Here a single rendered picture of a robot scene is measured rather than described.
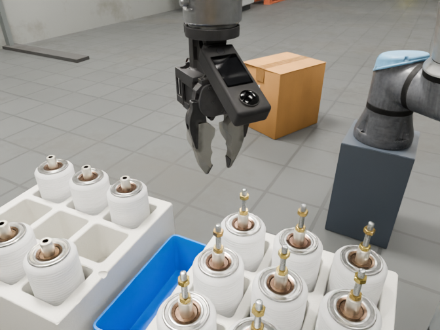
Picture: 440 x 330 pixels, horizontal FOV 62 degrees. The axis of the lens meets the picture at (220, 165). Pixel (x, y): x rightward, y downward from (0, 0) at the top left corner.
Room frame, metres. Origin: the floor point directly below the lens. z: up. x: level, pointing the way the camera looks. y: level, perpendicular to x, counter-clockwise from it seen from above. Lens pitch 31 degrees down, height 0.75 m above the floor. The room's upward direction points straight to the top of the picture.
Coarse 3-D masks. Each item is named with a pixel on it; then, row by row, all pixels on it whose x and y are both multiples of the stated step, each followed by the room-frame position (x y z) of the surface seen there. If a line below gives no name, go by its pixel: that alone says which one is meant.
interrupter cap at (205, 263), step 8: (208, 248) 0.51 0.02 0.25; (224, 248) 0.51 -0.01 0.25; (200, 256) 0.49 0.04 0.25; (208, 256) 0.50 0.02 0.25; (232, 256) 0.50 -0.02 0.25; (200, 264) 0.48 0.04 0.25; (208, 264) 0.48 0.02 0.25; (224, 264) 0.48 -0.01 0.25; (232, 264) 0.48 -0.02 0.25; (208, 272) 0.46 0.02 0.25; (216, 272) 0.46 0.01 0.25; (224, 272) 0.46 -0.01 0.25; (232, 272) 0.46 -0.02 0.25
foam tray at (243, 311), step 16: (272, 240) 0.62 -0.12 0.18; (256, 272) 0.52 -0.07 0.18; (320, 272) 0.52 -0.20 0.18; (176, 288) 0.48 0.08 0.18; (192, 288) 0.49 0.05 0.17; (320, 288) 0.48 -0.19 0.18; (384, 288) 0.48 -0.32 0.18; (240, 304) 0.45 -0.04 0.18; (384, 304) 0.45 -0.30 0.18; (224, 320) 0.41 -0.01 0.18; (304, 320) 0.41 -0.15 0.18; (384, 320) 0.41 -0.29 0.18
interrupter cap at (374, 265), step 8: (344, 248) 0.51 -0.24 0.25; (352, 248) 0.52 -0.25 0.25; (344, 256) 0.50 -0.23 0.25; (352, 256) 0.50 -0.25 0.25; (376, 256) 0.50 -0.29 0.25; (344, 264) 0.47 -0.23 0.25; (352, 264) 0.48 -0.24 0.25; (368, 264) 0.48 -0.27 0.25; (376, 264) 0.48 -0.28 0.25; (368, 272) 0.46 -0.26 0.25; (376, 272) 0.45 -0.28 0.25
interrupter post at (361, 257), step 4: (360, 252) 0.48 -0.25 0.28; (364, 252) 0.48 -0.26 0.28; (368, 252) 0.48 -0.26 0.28; (356, 256) 0.49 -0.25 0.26; (360, 256) 0.48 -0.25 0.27; (364, 256) 0.48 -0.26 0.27; (368, 256) 0.48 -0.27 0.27; (356, 260) 0.48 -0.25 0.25; (360, 260) 0.48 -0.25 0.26; (364, 260) 0.48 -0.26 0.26; (360, 264) 0.48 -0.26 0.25; (364, 264) 0.48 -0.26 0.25
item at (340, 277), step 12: (336, 252) 0.51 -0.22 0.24; (336, 264) 0.48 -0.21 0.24; (384, 264) 0.48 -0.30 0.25; (336, 276) 0.47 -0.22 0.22; (348, 276) 0.45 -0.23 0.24; (372, 276) 0.45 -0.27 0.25; (384, 276) 0.45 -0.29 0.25; (336, 288) 0.47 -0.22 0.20; (348, 288) 0.45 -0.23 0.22; (372, 288) 0.44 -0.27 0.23; (372, 300) 0.44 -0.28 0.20
